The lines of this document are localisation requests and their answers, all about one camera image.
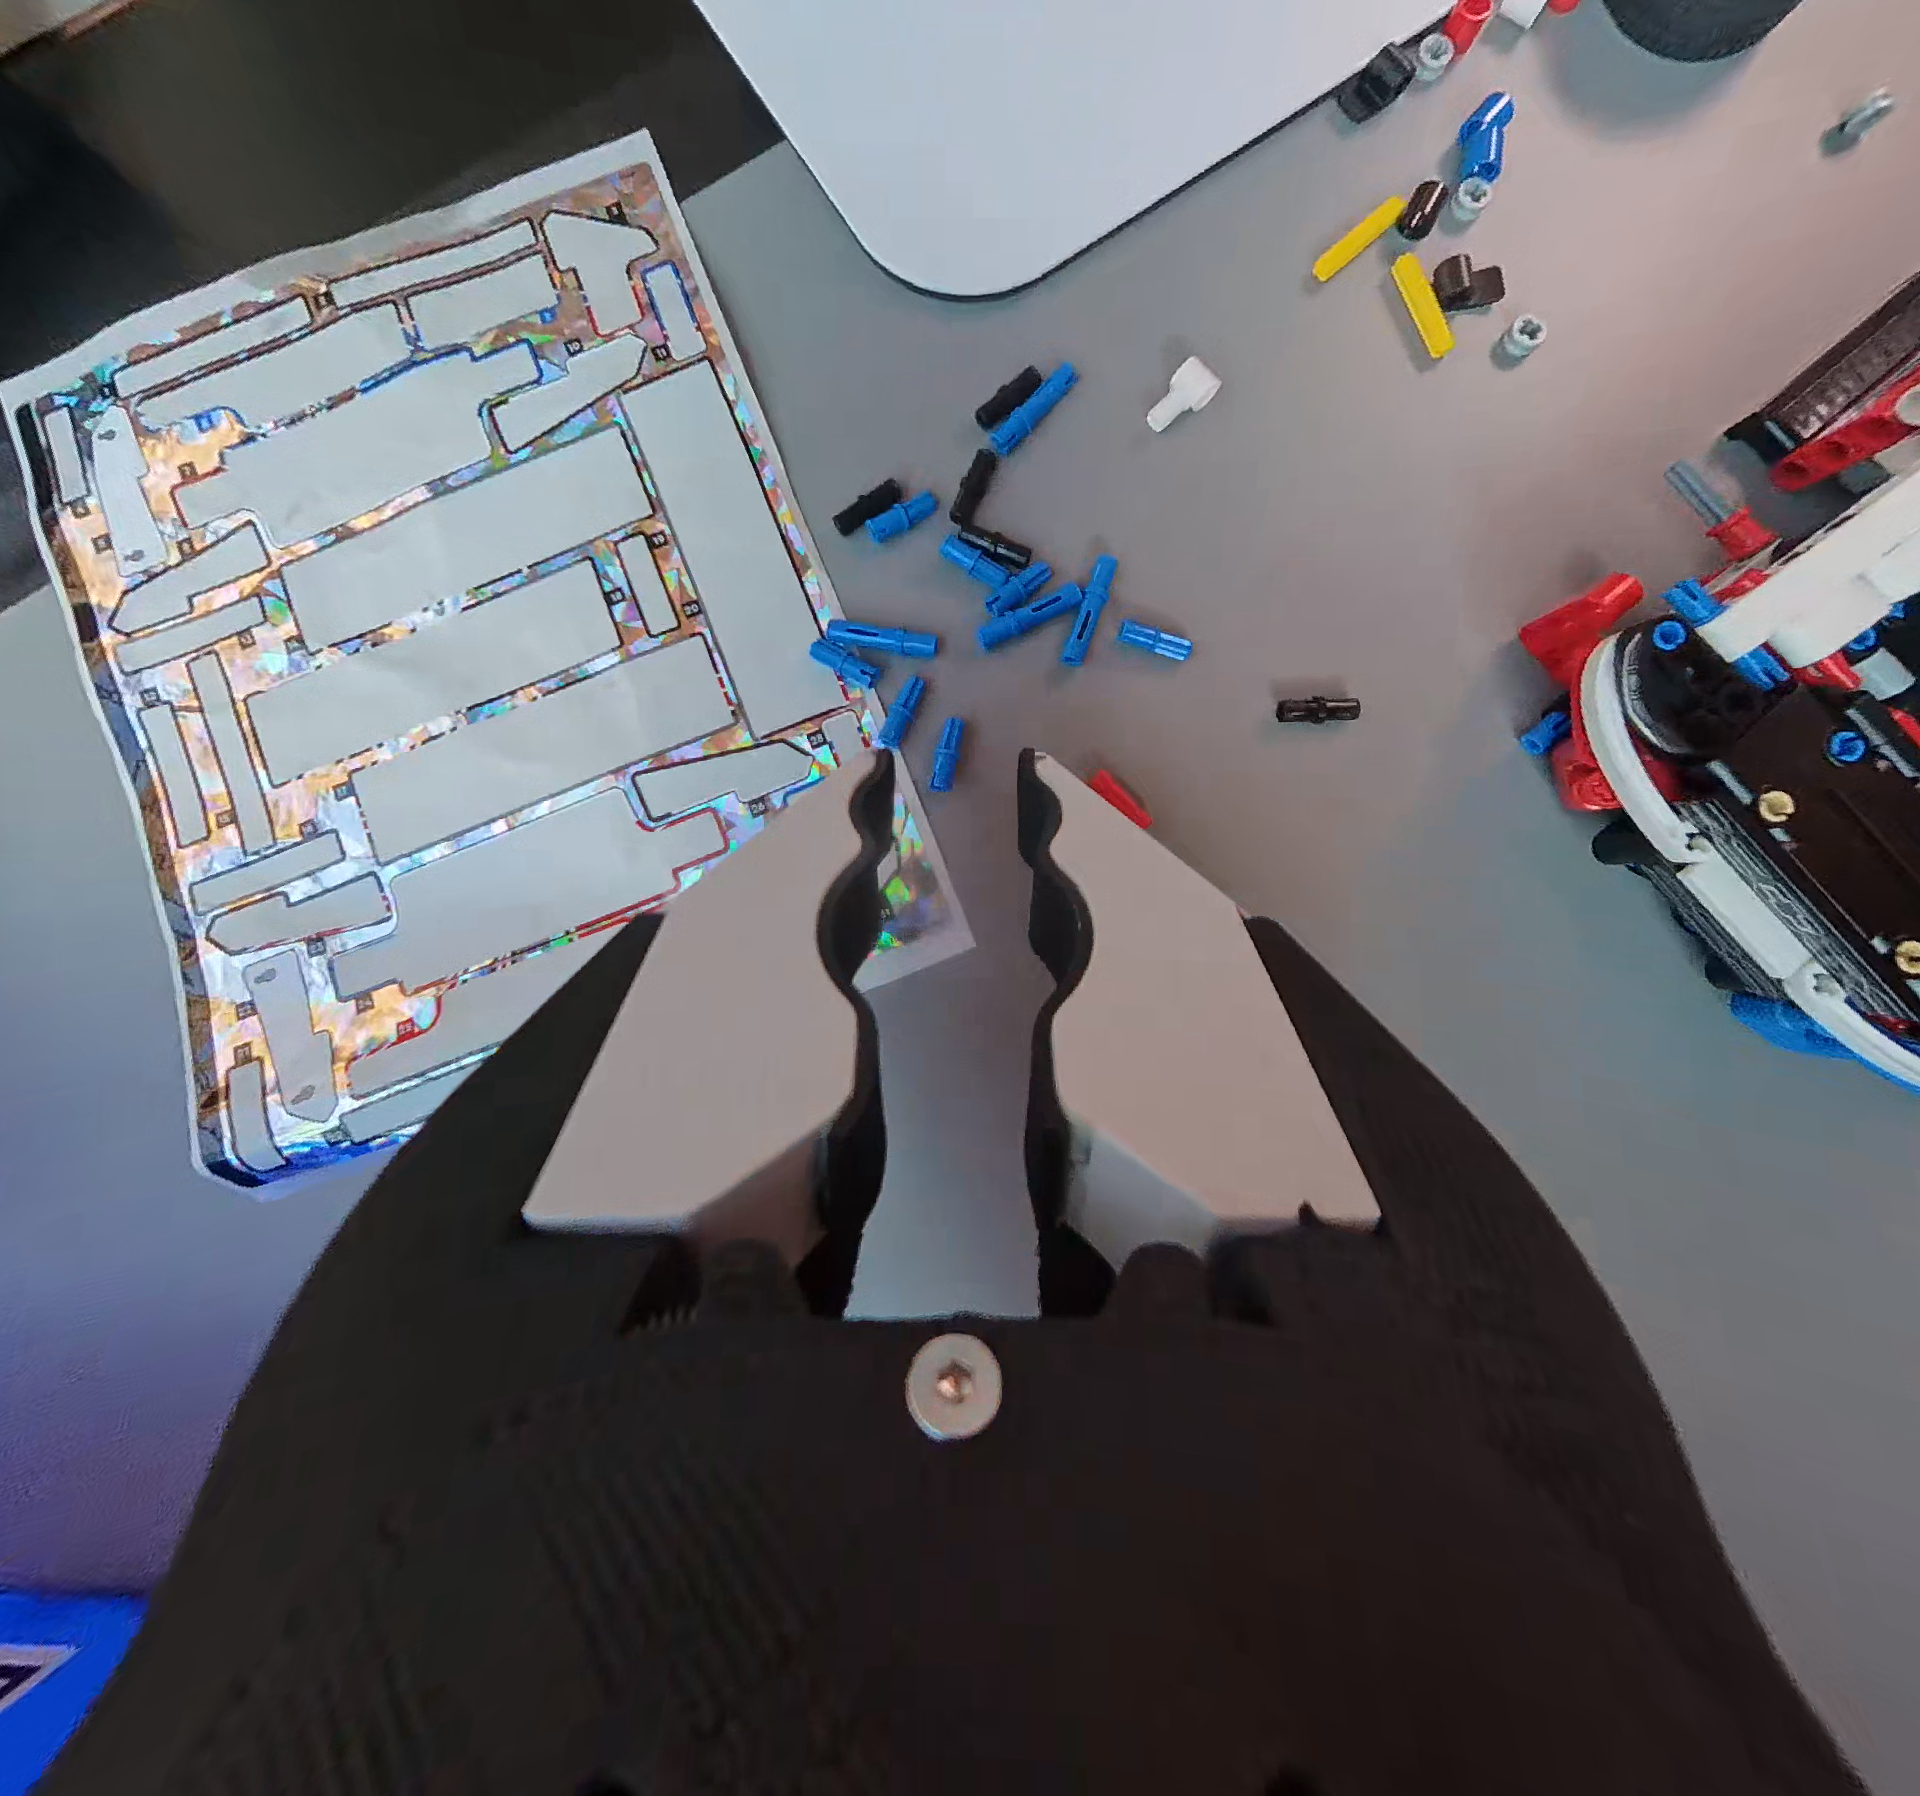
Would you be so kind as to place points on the small white toy connector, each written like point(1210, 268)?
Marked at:
point(1185, 395)

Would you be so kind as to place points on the scattered pile of blue pins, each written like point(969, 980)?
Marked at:
point(1036, 613)

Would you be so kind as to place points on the dark brown toy bushing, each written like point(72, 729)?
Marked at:
point(1419, 209)

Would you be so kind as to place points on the black toy angle connector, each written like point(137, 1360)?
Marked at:
point(1379, 83)

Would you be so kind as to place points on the small grey toy piece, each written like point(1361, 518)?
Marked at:
point(1861, 123)

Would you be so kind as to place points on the black connector pin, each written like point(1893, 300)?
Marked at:
point(1318, 709)
point(972, 487)
point(1009, 397)
point(998, 548)
point(866, 505)

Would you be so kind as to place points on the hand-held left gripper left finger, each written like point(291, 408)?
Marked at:
point(705, 1061)

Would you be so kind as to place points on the dark brown toy angle connector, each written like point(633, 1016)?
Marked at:
point(1469, 284)

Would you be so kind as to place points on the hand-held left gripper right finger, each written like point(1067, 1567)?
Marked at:
point(1199, 1061)

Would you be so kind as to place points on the holographic sticker sheet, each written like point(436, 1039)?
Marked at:
point(450, 627)

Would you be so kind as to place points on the red toy pin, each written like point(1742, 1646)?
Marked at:
point(1118, 797)

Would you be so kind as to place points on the grey desk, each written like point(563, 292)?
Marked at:
point(1352, 552)

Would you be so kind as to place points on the yellow toy axle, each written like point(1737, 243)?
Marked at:
point(1422, 306)
point(1359, 239)

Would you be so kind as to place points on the white plastic tray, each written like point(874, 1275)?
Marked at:
point(1049, 101)

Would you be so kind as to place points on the grey toy bushing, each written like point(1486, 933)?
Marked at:
point(1436, 52)
point(1522, 337)
point(1475, 199)

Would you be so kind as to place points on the blue toy connector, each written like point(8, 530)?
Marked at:
point(1485, 140)

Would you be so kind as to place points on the blue plastic bin with label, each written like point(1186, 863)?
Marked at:
point(60, 1646)

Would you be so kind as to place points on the toy brick race car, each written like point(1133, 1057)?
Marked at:
point(1770, 791)

